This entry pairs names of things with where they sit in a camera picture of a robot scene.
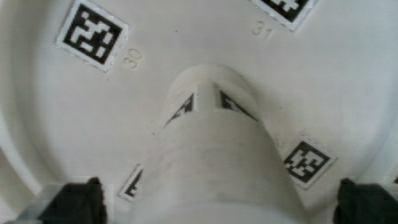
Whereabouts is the white round table top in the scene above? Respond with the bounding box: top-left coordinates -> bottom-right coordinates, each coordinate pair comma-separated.
0,0 -> 398,224

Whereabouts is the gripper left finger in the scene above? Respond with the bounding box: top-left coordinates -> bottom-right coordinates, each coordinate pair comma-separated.
20,177 -> 109,224

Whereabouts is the white cylindrical table leg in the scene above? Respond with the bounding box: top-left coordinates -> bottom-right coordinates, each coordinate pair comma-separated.
130,90 -> 309,224

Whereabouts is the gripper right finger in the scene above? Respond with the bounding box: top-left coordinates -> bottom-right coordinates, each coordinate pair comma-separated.
332,178 -> 398,224

